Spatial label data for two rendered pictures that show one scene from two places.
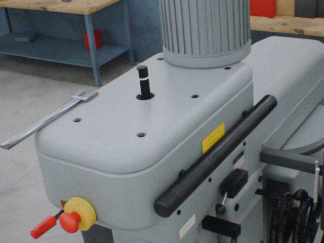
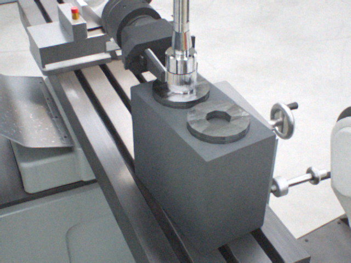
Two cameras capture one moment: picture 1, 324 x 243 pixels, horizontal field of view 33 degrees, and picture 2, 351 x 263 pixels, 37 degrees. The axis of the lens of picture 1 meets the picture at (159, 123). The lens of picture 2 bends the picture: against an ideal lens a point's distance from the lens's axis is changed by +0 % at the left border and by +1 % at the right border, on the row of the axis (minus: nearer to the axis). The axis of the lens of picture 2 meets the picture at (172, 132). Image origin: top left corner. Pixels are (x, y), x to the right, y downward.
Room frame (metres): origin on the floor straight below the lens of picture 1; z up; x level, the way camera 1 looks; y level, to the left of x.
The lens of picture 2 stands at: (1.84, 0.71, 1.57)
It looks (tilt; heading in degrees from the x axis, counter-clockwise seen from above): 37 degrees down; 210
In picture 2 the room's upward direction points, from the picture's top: straight up
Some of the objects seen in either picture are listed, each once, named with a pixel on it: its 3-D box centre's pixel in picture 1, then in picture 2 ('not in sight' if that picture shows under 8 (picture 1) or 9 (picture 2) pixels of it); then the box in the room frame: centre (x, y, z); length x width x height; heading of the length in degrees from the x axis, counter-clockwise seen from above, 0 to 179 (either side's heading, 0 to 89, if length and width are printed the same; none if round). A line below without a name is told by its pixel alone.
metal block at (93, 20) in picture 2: not in sight; (89, 11); (0.92, -0.06, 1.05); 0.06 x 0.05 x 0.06; 56
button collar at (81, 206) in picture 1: (80, 213); not in sight; (0.80, 0.16, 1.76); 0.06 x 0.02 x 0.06; 54
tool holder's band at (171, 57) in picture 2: not in sight; (181, 54); (1.24, 0.37, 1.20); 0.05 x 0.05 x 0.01
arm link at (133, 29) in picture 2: not in sight; (145, 38); (1.17, 0.26, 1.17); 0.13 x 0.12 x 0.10; 149
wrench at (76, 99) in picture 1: (50, 117); not in sight; (0.92, 0.20, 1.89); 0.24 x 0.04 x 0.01; 146
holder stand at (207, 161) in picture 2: not in sight; (197, 153); (1.26, 0.41, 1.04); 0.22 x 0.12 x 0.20; 61
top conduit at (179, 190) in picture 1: (222, 147); not in sight; (0.92, -0.12, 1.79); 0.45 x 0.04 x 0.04; 144
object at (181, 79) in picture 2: not in sight; (180, 72); (1.24, 0.37, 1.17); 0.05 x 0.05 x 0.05
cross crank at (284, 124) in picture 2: not in sight; (272, 123); (0.58, 0.32, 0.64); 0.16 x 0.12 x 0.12; 144
